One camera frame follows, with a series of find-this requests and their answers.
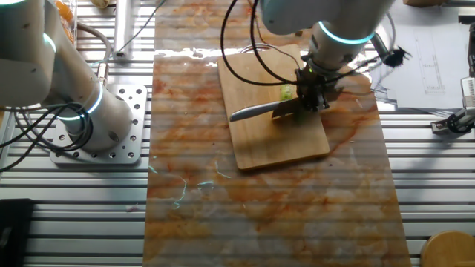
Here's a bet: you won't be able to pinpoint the clear plastic clamshell box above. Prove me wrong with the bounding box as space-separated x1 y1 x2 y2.
53 0 79 46

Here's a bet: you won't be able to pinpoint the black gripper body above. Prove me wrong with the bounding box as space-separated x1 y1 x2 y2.
295 66 332 98

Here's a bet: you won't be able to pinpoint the white plastic wrap roll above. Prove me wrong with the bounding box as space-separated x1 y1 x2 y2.
112 0 134 60

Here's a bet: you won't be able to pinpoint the wooden mug tree stand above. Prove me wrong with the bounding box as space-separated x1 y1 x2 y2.
421 230 475 267

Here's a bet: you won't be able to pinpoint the orange marble pattern mat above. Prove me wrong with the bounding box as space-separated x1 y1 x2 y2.
142 0 413 267

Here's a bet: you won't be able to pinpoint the wrist camera with grey bracket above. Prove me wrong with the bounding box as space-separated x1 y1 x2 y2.
370 32 413 70

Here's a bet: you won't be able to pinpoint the white paper sheets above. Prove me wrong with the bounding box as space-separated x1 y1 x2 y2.
370 0 475 112

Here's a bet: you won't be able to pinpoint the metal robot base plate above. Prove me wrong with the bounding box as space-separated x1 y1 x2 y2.
50 83 148 165

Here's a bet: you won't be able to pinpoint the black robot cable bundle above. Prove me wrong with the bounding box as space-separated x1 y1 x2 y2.
0 99 94 174

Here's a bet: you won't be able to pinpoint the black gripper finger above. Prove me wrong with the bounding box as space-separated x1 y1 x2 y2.
306 90 330 113
295 87 308 109

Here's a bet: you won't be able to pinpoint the wooden cutting board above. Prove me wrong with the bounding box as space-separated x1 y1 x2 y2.
217 43 331 171

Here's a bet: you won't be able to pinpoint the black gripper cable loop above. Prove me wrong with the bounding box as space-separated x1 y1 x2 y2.
220 0 379 87

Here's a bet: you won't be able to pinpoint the green scallion stalk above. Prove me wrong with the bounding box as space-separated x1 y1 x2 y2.
280 84 296 102

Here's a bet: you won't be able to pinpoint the thin grey cable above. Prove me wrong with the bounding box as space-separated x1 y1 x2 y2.
90 0 168 67

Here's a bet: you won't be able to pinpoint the thin steel knife blade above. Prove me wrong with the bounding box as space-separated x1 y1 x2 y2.
229 85 345 122

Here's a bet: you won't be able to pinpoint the grey robot hose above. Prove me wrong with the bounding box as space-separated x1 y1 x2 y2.
76 22 113 87

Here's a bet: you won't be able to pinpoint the black box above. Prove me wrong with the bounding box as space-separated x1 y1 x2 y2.
0 198 35 267

